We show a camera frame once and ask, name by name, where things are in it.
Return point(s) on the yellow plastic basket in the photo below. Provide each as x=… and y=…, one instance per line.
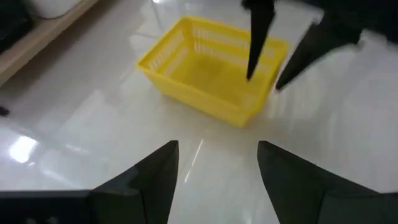
x=202, y=77

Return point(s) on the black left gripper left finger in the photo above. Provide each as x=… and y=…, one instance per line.
x=124, y=199

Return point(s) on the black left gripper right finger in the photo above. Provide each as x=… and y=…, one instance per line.
x=311, y=199

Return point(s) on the white plastic bin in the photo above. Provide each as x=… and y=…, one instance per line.
x=53, y=7

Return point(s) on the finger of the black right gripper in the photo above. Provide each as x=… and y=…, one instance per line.
x=314, y=46
x=259, y=28

